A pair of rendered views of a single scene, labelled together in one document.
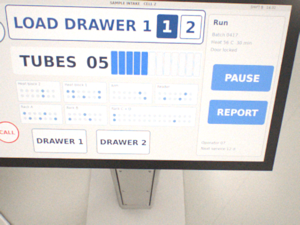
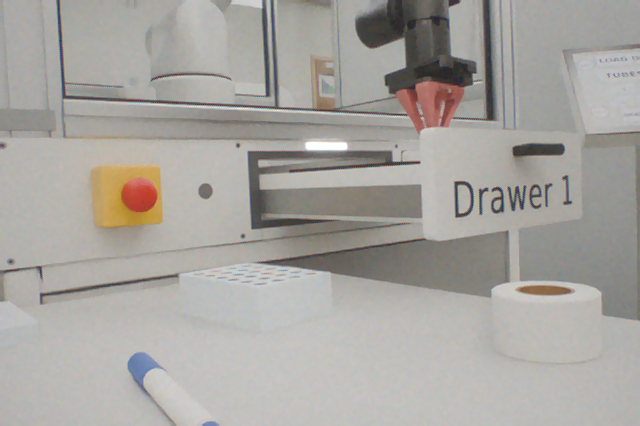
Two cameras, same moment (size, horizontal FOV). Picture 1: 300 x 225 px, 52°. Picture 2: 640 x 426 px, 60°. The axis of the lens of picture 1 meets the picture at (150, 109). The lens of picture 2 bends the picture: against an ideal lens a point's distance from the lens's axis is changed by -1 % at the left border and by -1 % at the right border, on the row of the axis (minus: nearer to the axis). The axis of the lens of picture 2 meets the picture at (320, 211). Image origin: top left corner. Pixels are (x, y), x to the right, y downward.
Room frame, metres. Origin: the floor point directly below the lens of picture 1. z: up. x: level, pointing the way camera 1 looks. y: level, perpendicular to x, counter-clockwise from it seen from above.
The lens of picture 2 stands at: (-1.23, 0.57, 0.88)
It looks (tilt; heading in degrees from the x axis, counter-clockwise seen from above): 3 degrees down; 14
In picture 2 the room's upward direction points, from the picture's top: 3 degrees counter-clockwise
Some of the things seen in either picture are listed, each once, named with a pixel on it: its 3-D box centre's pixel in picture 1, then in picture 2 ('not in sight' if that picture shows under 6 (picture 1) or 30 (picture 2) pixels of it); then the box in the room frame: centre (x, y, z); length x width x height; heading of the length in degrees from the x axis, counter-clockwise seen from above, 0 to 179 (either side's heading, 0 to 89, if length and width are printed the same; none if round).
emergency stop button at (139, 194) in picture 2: not in sight; (138, 195); (-0.66, 0.93, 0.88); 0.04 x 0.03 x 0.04; 142
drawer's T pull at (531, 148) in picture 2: not in sight; (533, 149); (-0.58, 0.49, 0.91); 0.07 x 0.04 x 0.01; 142
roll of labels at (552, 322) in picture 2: not in sight; (545, 319); (-0.83, 0.51, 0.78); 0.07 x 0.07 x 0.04
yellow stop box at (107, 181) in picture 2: not in sight; (128, 195); (-0.64, 0.95, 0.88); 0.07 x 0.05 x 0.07; 142
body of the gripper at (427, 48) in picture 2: not in sight; (428, 54); (-0.51, 0.60, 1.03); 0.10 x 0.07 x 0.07; 50
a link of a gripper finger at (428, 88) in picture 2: not in sight; (426, 111); (-0.51, 0.61, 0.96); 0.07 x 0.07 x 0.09; 50
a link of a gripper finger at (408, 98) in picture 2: not in sight; (435, 109); (-0.52, 0.59, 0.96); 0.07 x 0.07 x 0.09; 50
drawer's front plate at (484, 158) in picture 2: not in sight; (512, 179); (-0.56, 0.51, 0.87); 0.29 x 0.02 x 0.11; 142
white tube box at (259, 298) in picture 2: not in sight; (253, 293); (-0.74, 0.76, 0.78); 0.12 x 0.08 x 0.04; 59
